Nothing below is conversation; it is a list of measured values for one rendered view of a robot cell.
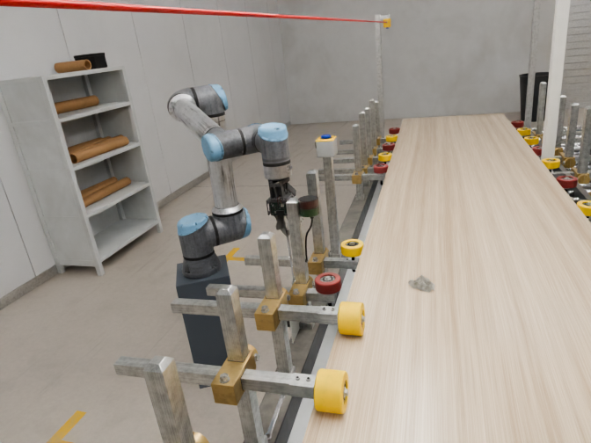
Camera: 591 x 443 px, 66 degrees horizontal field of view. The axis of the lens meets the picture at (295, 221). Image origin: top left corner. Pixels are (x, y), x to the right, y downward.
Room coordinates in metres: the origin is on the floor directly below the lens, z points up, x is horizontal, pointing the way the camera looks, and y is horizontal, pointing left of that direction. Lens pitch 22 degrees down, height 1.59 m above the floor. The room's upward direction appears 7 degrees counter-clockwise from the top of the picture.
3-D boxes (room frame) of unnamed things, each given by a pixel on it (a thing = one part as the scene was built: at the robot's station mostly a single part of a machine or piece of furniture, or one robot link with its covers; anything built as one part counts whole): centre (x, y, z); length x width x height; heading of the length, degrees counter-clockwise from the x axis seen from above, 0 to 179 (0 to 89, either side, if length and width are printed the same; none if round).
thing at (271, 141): (1.43, 0.04, 1.29); 0.10 x 0.09 x 0.12; 24
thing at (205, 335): (2.00, 0.48, 0.30); 0.25 x 0.25 x 0.60; 10
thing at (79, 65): (3.92, 1.63, 1.59); 0.30 x 0.08 x 0.08; 70
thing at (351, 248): (1.45, -0.19, 0.85); 0.08 x 0.08 x 0.11
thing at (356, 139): (2.47, -0.39, 0.89); 0.03 x 0.03 x 0.48; 72
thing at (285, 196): (1.42, 0.04, 1.12); 0.09 x 0.08 x 0.12; 162
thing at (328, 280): (1.22, -0.08, 0.85); 0.08 x 0.08 x 0.11
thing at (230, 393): (0.79, 0.16, 0.95); 0.13 x 0.06 x 0.05; 162
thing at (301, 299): (1.26, 0.00, 0.85); 0.13 x 0.06 x 0.05; 162
